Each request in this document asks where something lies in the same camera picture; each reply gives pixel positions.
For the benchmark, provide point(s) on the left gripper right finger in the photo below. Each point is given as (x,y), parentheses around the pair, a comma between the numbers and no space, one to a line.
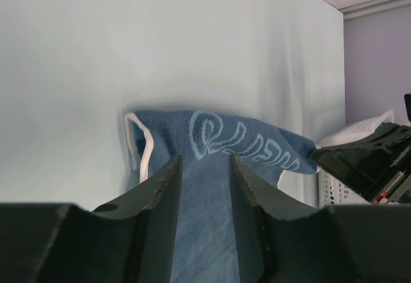
(280,239)

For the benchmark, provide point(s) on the white plastic mesh basket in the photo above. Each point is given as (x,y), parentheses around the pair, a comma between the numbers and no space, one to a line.
(331,190)

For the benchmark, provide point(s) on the right corner aluminium post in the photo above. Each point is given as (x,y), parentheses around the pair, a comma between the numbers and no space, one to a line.
(373,7)

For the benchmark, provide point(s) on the teal beige Doraemon towel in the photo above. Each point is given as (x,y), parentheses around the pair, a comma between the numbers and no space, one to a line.
(375,124)

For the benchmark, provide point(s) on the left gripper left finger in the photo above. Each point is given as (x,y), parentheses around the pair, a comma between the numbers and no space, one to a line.
(128,239)

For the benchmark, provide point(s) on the dark blue towel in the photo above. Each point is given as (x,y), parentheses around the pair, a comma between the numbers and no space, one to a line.
(205,247)

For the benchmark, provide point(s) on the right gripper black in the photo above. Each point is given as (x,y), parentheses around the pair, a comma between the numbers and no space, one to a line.
(378,165)

